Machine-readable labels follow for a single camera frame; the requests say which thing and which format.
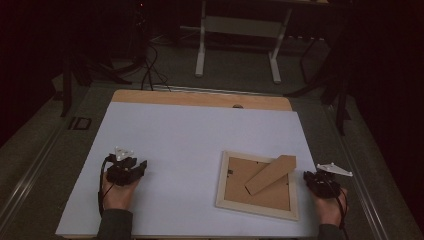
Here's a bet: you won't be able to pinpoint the person's right hand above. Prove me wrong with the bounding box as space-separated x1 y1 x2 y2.
312 187 350 228

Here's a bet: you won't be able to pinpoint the metal floor rail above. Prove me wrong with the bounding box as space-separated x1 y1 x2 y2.
0 125 65 223
323 105 390 240

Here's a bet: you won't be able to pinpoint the small black floor box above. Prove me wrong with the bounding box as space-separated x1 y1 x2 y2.
67 116 93 131

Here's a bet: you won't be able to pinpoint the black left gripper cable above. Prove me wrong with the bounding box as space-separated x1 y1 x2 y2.
97 155 114 218

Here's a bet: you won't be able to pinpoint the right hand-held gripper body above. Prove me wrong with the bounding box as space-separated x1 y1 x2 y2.
312 162 354 200

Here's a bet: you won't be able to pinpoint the black floor cables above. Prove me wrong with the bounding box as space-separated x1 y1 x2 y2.
141 42 173 92

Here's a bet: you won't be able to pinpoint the white metal desk frame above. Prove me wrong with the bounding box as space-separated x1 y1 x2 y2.
194 0 295 84

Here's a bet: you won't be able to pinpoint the white table sheet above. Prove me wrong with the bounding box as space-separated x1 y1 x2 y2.
54 101 322 238

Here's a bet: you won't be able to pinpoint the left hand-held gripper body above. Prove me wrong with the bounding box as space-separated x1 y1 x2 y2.
105 145 138 187

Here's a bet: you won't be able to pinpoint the wooden picture frame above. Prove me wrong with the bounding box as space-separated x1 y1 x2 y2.
215 150 300 222

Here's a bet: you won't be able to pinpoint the black metal stand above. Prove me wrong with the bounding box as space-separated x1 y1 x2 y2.
284 31 354 136
59 49 133 118

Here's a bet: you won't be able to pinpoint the person's left hand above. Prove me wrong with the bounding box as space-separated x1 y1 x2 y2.
101 172 141 212

